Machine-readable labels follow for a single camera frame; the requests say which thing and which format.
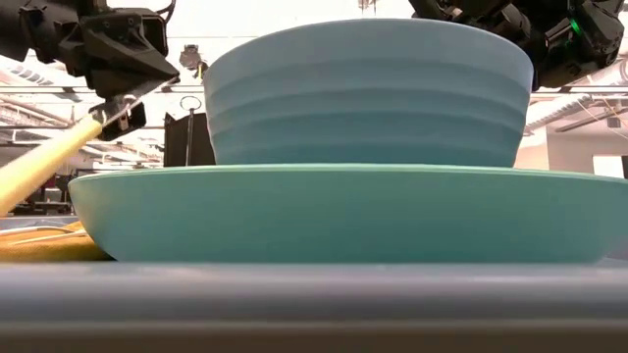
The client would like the blue ribbed bowl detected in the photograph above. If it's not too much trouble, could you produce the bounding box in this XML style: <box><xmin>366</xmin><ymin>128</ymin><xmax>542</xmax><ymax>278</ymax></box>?
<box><xmin>202</xmin><ymin>18</ymin><xmax>535</xmax><ymax>168</ymax></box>

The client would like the grey horizontal rail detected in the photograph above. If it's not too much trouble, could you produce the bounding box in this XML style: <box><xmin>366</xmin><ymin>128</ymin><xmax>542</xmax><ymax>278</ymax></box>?
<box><xmin>0</xmin><ymin>83</ymin><xmax>628</xmax><ymax>95</ymax></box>

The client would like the yellow-handled metal knife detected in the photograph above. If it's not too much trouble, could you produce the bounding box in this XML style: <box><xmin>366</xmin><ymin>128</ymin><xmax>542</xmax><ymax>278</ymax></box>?
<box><xmin>0</xmin><ymin>76</ymin><xmax>171</xmax><ymax>218</ymax></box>

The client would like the blue plastic tray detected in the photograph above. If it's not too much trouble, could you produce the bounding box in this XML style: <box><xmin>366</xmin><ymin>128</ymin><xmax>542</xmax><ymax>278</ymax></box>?
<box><xmin>0</xmin><ymin>215</ymin><xmax>628</xmax><ymax>353</ymax></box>

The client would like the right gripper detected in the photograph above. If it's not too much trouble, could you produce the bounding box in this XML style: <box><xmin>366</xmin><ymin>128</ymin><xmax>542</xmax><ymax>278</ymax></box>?
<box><xmin>409</xmin><ymin>0</ymin><xmax>628</xmax><ymax>92</ymax></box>

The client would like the silver corrugated duct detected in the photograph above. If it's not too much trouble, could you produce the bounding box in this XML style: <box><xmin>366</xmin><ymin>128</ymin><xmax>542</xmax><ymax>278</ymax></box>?
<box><xmin>522</xmin><ymin>92</ymin><xmax>609</xmax><ymax>138</ymax></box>

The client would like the thin ring-topped rod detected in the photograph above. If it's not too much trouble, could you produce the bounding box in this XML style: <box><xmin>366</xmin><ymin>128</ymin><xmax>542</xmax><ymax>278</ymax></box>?
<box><xmin>179</xmin><ymin>94</ymin><xmax>203</xmax><ymax>167</ymax></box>

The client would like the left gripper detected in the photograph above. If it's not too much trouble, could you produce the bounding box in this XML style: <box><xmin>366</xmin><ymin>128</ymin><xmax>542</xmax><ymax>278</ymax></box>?
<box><xmin>0</xmin><ymin>0</ymin><xmax>181</xmax><ymax>142</ymax></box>

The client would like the black rectangular panel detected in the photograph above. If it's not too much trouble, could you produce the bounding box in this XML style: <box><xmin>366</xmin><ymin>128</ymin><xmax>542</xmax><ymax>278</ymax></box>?
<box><xmin>163</xmin><ymin>111</ymin><xmax>217</xmax><ymax>168</ymax></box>

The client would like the dark hanging ceiling fixture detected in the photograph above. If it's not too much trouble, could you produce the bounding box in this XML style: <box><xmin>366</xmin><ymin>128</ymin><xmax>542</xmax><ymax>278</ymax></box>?
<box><xmin>178</xmin><ymin>43</ymin><xmax>211</xmax><ymax>80</ymax></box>

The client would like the teal plate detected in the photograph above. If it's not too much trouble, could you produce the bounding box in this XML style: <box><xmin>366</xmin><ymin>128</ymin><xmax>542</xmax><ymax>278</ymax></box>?
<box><xmin>68</xmin><ymin>163</ymin><xmax>628</xmax><ymax>265</ymax></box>

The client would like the orange-handled metal fork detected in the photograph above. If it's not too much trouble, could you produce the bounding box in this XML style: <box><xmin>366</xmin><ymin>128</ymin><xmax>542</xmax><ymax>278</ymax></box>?
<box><xmin>0</xmin><ymin>224</ymin><xmax>88</xmax><ymax>246</ymax></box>

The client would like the yellow cloth napkin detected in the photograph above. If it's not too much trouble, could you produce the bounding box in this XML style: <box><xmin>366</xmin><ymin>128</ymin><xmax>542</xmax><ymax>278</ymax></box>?
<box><xmin>0</xmin><ymin>220</ymin><xmax>112</xmax><ymax>263</ymax></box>

